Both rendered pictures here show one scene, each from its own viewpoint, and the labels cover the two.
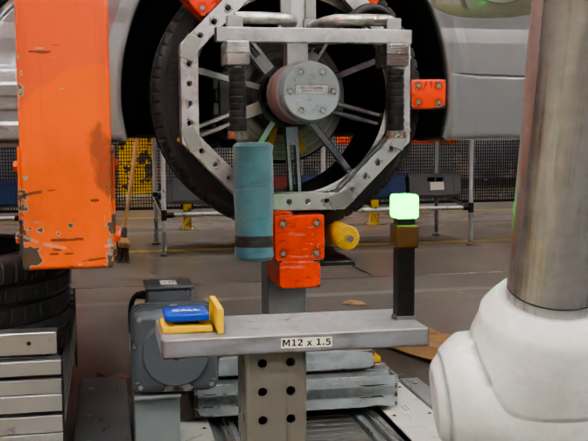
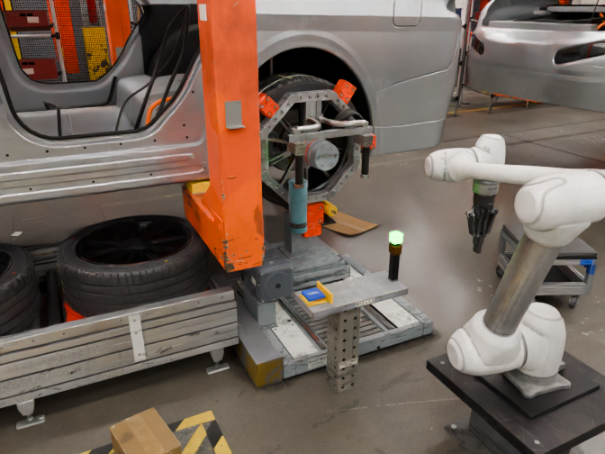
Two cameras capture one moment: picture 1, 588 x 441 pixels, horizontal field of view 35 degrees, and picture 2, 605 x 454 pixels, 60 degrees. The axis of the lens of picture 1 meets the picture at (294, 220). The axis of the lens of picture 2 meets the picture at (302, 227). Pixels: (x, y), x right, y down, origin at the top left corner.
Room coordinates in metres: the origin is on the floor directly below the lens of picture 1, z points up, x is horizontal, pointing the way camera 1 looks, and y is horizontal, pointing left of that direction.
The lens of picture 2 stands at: (-0.17, 0.65, 1.50)
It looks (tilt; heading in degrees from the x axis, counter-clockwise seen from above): 23 degrees down; 346
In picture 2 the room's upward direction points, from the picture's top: straight up
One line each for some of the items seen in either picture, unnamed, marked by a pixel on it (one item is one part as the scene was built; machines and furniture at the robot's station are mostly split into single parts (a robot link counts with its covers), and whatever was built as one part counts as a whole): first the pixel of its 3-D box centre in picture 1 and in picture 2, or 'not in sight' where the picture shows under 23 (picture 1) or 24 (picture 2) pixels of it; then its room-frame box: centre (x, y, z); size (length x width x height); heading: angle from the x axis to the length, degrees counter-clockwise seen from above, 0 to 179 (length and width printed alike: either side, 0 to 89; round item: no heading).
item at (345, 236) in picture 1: (335, 232); (321, 204); (2.35, -0.10, 0.51); 0.29 x 0.06 x 0.06; 11
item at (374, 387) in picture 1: (283, 376); (295, 266); (2.40, 0.03, 0.13); 0.50 x 0.36 x 0.10; 101
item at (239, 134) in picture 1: (237, 101); (299, 170); (1.97, 0.12, 0.83); 0.04 x 0.04 x 0.16
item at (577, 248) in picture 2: not in sight; (543, 265); (2.00, -1.28, 0.17); 0.43 x 0.36 x 0.34; 167
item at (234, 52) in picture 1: (234, 53); (295, 146); (2.00, 0.12, 0.93); 0.09 x 0.05 x 0.05; 11
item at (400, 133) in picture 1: (395, 101); (365, 160); (2.04, -0.22, 0.83); 0.04 x 0.04 x 0.16
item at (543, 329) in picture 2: not in sight; (536, 336); (1.05, -0.47, 0.48); 0.18 x 0.16 x 0.22; 90
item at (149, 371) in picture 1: (170, 360); (261, 278); (2.08, 0.28, 0.26); 0.42 x 0.18 x 0.35; 11
